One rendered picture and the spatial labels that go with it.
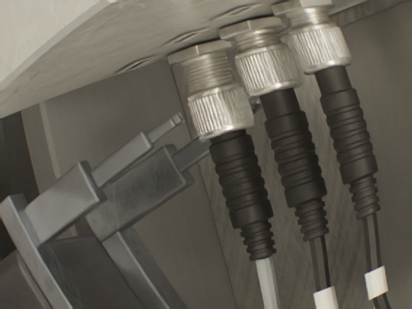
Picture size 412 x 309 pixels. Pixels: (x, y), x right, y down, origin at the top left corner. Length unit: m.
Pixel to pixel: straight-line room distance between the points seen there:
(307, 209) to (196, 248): 0.14
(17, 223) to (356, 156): 0.12
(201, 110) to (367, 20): 0.06
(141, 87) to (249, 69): 0.14
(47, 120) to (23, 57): 0.21
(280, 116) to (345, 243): 0.07
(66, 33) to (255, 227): 0.16
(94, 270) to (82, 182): 0.05
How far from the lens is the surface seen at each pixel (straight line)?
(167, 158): 0.70
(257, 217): 0.67
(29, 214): 0.67
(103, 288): 0.70
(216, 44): 0.67
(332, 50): 0.60
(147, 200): 0.71
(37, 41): 0.54
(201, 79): 0.67
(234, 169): 0.67
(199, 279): 0.77
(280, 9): 0.60
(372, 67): 0.66
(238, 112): 0.67
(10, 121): 1.71
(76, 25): 0.52
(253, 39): 0.63
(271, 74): 0.63
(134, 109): 0.77
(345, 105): 0.60
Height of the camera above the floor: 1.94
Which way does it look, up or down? 40 degrees down
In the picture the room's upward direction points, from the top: 6 degrees clockwise
